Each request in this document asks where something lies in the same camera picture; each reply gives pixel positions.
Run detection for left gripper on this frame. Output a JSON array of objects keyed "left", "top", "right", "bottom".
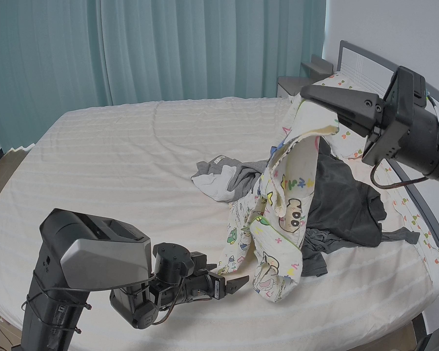
[{"left": 179, "top": 273, "right": 250, "bottom": 303}]

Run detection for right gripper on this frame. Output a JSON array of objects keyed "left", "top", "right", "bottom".
[{"left": 300, "top": 65, "right": 439, "bottom": 177}]

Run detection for white printed pyjama top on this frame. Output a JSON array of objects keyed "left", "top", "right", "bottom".
[{"left": 219, "top": 95, "right": 341, "bottom": 303}]

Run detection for bed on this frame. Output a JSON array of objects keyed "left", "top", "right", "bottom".
[{"left": 0, "top": 40, "right": 439, "bottom": 351}]

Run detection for white printed pillow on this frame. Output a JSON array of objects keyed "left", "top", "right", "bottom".
[
  {"left": 315, "top": 70, "right": 375, "bottom": 160},
  {"left": 346, "top": 154, "right": 439, "bottom": 296}
]

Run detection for grey and white bedside table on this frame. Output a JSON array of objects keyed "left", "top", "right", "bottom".
[{"left": 277, "top": 54, "right": 334, "bottom": 98}]

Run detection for dark grey garment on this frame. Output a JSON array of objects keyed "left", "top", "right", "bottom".
[{"left": 300, "top": 227, "right": 421, "bottom": 278}]

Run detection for black garment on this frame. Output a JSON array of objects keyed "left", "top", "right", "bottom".
[{"left": 304, "top": 137, "right": 386, "bottom": 248}]

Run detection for grey knit garment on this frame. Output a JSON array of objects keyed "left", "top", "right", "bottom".
[{"left": 227, "top": 160, "right": 268, "bottom": 201}]

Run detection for grey labelled garment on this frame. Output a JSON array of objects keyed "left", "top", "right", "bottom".
[{"left": 191, "top": 155, "right": 244, "bottom": 182}]

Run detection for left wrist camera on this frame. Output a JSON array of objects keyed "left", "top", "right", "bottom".
[{"left": 190, "top": 253, "right": 217, "bottom": 275}]

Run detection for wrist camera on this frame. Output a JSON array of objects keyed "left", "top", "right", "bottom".
[
  {"left": 190, "top": 253, "right": 217, "bottom": 275},
  {"left": 413, "top": 73, "right": 428, "bottom": 109}
]

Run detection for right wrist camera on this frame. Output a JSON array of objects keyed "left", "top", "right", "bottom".
[{"left": 413, "top": 73, "right": 428, "bottom": 109}]

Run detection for black cable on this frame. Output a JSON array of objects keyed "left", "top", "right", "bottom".
[
  {"left": 369, "top": 159, "right": 429, "bottom": 190},
  {"left": 148, "top": 298, "right": 181, "bottom": 326}
]

